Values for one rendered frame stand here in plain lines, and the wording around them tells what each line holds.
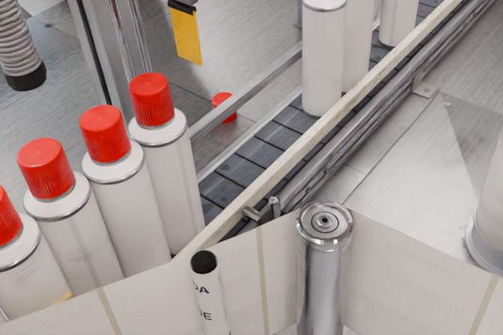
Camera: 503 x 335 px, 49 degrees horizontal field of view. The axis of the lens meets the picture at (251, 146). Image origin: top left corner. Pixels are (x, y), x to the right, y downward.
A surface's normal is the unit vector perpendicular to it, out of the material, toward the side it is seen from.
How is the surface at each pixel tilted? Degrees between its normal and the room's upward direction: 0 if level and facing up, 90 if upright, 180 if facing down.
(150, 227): 90
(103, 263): 90
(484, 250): 90
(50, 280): 90
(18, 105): 0
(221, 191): 0
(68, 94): 0
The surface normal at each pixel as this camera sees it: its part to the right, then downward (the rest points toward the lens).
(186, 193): 0.74, 0.42
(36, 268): 0.89, 0.27
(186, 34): -0.62, 0.55
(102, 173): -0.10, -0.10
